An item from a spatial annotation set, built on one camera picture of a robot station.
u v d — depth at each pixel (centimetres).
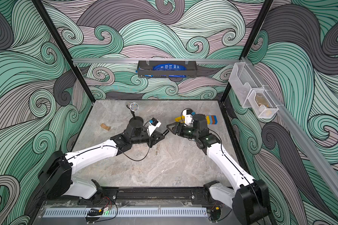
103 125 103
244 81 78
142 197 74
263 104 64
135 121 62
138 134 64
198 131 59
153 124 67
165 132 76
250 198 38
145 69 92
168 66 92
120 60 170
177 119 107
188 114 70
